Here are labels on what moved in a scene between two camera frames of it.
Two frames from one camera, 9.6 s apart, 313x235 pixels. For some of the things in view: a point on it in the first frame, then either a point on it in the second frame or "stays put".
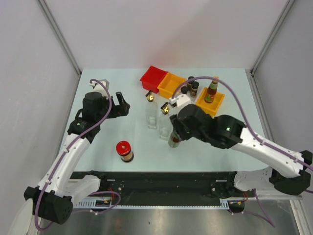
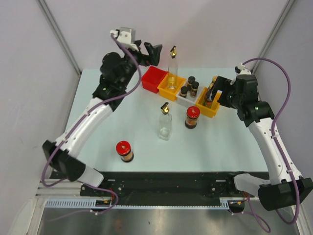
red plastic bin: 152,78 stays put
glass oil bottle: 151,112 to 172,72
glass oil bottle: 164,124 stays put
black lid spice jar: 184,89 stays put
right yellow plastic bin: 210,108 stays put
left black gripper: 120,110 to 153,52
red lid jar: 123,149 stays put
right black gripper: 177,125 to 221,83
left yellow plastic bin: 168,84 stays put
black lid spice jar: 194,88 stays put
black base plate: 133,186 stays put
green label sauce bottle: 174,139 to 208,100
